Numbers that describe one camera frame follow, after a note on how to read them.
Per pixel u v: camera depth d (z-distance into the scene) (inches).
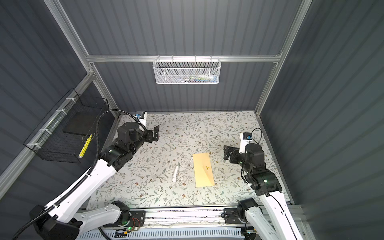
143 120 24.4
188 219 29.5
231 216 28.9
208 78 35.2
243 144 24.7
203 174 35.1
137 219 28.5
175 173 34.1
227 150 24.8
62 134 27.9
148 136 25.6
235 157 24.7
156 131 26.3
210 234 27.6
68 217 15.8
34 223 14.6
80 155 25.8
